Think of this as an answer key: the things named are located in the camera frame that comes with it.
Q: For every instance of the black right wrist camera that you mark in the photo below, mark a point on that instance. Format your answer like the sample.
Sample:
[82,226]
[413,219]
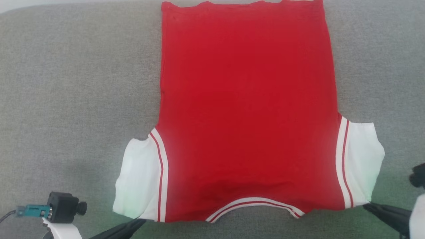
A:
[419,176]

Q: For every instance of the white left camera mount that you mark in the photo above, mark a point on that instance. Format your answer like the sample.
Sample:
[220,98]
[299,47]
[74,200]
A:
[64,231]

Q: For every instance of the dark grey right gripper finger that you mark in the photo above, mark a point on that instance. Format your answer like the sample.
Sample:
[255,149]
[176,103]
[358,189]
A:
[395,217]

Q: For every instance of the red and white shirt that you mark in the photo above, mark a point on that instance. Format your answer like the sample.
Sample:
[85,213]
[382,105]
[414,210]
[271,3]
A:
[245,99]

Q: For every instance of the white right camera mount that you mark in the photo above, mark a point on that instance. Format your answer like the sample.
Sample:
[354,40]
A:
[418,219]

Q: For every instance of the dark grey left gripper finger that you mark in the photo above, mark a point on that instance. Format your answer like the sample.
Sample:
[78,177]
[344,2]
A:
[123,229]

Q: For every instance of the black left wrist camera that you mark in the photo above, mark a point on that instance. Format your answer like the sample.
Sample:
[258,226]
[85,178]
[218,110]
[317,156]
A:
[63,207]

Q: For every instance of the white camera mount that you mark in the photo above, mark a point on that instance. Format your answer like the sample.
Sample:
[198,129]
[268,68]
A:
[64,231]
[418,219]

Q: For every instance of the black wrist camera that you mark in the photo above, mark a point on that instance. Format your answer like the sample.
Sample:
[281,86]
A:
[63,207]
[419,176]

